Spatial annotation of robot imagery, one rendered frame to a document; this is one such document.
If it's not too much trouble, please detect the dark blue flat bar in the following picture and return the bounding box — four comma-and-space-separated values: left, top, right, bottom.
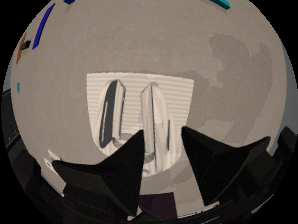
32, 3, 56, 49

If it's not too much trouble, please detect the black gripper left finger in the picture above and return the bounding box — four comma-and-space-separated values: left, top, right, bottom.
51, 129, 145, 217

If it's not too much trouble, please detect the beige housing plate with two round holes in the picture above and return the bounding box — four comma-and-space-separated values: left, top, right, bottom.
44, 156, 59, 176

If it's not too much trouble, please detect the dark grey flat bar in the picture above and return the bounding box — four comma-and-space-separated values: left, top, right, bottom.
20, 40, 31, 51

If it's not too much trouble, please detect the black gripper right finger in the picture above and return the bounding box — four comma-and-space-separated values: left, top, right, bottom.
181, 127, 271, 206

